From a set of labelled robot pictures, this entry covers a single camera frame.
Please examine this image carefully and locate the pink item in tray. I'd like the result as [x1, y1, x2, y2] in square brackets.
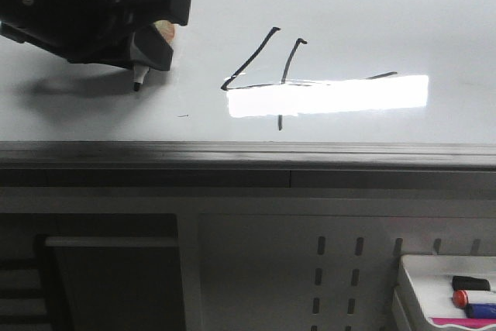
[430, 318, 495, 329]

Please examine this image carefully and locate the grey aluminium whiteboard tray rail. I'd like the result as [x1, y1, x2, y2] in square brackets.
[1, 141, 495, 171]

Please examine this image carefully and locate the white plastic storage tray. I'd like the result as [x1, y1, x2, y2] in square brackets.
[392, 255, 495, 330]

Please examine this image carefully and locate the blue marker in tray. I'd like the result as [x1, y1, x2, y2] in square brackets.
[465, 303, 496, 319]

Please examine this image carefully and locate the white perforated metal panel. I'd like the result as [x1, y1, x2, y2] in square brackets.
[199, 214, 495, 330]

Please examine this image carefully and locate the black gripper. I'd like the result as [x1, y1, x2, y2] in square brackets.
[1, 0, 191, 71]

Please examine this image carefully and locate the white whiteboard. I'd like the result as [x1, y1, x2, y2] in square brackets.
[1, 0, 495, 144]

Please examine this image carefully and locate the red-capped white marker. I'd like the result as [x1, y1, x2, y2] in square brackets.
[453, 290, 496, 309]

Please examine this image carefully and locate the dark cabinet door panel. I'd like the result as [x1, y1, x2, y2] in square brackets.
[45, 236, 186, 330]

